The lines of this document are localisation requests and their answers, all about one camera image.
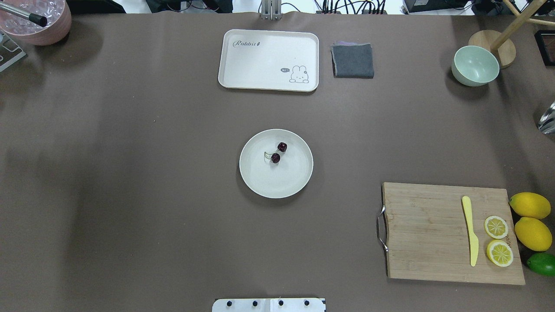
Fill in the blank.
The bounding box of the upper yellow lemon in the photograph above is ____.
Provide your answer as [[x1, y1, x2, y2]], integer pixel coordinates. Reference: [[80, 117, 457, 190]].
[[515, 217, 553, 252]]

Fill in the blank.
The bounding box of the lower lemon slice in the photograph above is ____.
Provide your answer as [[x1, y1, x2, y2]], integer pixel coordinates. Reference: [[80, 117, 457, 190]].
[[486, 239, 514, 268]]

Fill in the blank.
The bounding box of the lemon slice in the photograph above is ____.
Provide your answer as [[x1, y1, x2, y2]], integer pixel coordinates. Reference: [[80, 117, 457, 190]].
[[486, 239, 514, 268], [484, 215, 508, 240]]

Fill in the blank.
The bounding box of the cream rabbit tray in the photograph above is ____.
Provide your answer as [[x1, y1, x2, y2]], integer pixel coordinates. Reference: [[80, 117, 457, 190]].
[[218, 29, 320, 92]]

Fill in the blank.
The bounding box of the cream round plate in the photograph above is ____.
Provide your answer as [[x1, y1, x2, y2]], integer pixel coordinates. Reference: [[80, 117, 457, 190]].
[[238, 129, 314, 199]]

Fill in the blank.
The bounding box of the lower yellow lemon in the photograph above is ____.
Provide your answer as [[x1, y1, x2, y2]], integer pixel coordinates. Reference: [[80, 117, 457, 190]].
[[508, 192, 552, 219]]

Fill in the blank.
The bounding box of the grey folded cloth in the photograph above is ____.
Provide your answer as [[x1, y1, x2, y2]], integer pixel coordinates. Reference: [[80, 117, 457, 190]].
[[331, 42, 375, 79]]

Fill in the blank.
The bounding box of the silver metal scoop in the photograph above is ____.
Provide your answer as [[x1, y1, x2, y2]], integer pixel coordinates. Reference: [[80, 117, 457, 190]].
[[537, 101, 555, 135]]

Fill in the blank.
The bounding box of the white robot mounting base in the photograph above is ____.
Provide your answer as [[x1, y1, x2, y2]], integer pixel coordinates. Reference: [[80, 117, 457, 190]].
[[212, 298, 326, 312]]

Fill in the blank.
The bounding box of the yellow lemon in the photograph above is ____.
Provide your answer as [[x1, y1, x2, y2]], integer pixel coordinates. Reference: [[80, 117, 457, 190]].
[[508, 192, 552, 219], [515, 217, 553, 252]]

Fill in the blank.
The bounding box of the metal scoop in ice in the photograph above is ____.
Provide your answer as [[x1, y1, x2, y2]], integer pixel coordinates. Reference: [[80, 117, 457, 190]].
[[0, 1, 48, 27]]

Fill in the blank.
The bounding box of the aluminium frame post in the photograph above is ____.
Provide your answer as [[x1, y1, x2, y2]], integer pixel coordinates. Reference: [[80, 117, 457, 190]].
[[260, 0, 283, 20]]

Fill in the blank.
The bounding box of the white cup rack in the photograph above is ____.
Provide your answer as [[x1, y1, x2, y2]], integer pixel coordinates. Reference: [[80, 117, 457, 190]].
[[0, 31, 26, 72]]

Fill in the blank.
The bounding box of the green lime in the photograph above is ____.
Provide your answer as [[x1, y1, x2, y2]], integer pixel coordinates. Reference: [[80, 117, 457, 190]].
[[526, 252, 555, 276]]

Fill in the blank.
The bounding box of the upper lemon slice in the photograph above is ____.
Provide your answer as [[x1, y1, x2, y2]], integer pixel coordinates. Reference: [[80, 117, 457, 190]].
[[484, 215, 508, 240]]

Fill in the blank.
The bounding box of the pink bowl with ice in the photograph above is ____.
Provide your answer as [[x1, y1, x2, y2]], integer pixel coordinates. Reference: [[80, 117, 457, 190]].
[[0, 0, 72, 46]]

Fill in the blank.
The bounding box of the mint green bowl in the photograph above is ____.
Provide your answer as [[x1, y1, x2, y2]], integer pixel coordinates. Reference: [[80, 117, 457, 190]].
[[451, 45, 500, 87]]

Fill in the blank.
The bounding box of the wooden mug tree stand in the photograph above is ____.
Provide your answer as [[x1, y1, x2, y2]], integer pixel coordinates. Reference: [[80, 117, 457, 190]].
[[468, 0, 555, 69]]

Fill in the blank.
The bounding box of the bamboo cutting board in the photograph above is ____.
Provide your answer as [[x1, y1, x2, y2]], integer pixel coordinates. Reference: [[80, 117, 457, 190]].
[[377, 182, 526, 286]]

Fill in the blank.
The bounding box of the yellow plastic knife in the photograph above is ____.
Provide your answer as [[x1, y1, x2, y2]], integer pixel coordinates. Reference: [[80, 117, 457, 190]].
[[461, 195, 479, 267]]

